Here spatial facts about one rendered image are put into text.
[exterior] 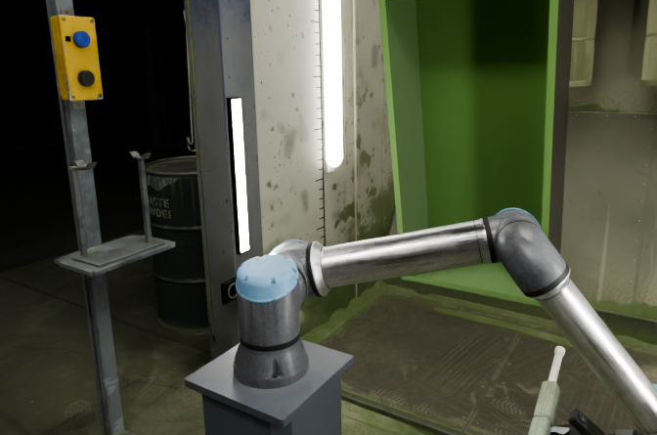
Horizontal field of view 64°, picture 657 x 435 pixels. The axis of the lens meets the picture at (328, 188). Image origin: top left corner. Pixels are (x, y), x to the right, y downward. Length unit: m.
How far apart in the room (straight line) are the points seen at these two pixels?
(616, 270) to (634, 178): 0.51
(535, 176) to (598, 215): 0.85
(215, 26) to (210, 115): 0.34
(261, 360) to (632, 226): 2.28
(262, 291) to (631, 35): 2.64
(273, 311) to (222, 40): 1.15
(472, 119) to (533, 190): 0.39
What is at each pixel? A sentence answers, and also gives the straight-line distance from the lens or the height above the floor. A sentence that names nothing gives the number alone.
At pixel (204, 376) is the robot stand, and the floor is 0.64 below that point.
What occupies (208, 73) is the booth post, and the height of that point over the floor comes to 1.37.
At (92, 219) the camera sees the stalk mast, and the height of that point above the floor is 0.89.
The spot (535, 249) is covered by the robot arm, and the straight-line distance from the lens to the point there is 1.25.
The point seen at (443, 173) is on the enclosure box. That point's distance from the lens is 2.49.
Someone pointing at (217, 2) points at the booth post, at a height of 1.62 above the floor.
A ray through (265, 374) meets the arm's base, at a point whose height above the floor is 0.68.
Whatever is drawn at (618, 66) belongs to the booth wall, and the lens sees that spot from 3.39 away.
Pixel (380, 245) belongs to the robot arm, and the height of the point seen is 0.93.
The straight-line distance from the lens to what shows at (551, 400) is 1.84.
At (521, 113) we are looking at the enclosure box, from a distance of 2.30.
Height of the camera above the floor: 1.37
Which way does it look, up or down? 13 degrees down
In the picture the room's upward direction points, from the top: 1 degrees counter-clockwise
